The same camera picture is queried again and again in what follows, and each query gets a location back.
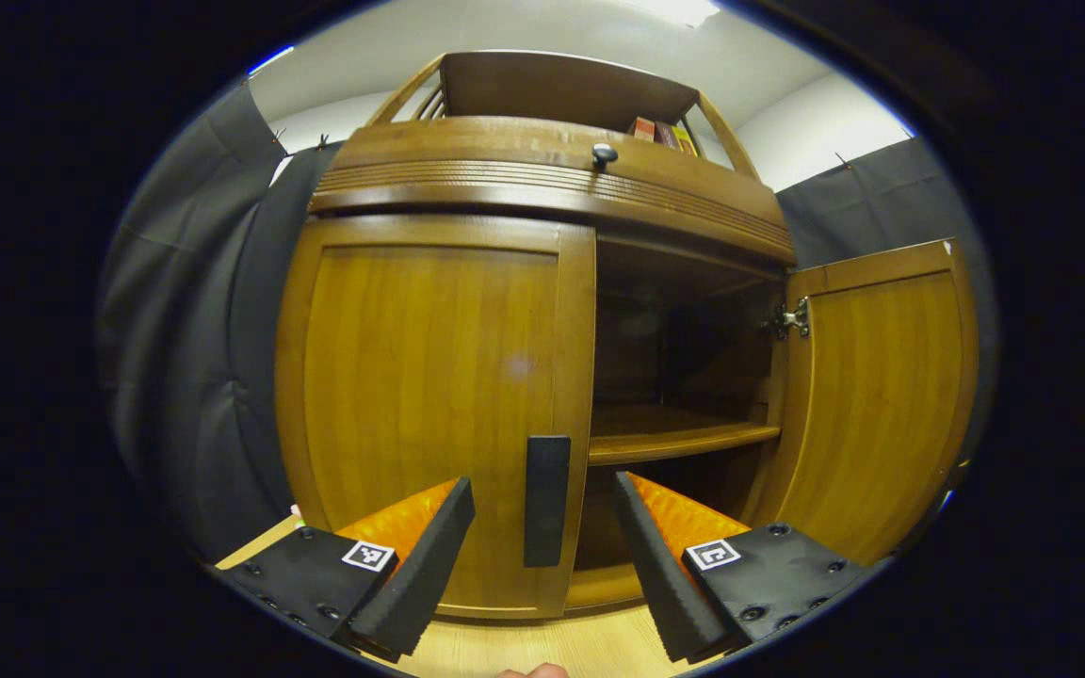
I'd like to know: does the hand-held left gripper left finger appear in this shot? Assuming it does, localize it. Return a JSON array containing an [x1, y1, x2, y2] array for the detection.
[[213, 476, 478, 665]]

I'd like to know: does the wooden double-door shoe cabinet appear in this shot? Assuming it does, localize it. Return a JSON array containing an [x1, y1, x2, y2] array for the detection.
[[274, 50, 800, 621]]

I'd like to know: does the black door handle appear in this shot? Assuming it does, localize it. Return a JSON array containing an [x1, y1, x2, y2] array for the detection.
[[523, 434, 573, 569]]

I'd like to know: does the black backdrop cloth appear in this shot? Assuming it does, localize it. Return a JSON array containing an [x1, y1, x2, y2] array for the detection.
[[98, 80, 997, 566]]

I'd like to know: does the wooden inner shelf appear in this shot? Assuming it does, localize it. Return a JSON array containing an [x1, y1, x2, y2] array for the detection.
[[588, 404, 783, 468]]

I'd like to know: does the wooden shoe cabinet door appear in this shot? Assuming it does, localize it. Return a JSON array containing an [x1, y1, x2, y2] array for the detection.
[[274, 215, 598, 621], [753, 238, 980, 567]]

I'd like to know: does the metal door hinge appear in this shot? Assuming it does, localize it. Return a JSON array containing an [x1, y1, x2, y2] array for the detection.
[[770, 296, 813, 341]]

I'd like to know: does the ribbed wooden drawer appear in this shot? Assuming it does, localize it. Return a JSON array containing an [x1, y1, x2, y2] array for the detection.
[[308, 116, 797, 266]]

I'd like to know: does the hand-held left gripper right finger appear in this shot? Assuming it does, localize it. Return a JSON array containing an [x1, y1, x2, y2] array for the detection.
[[611, 471, 875, 665]]

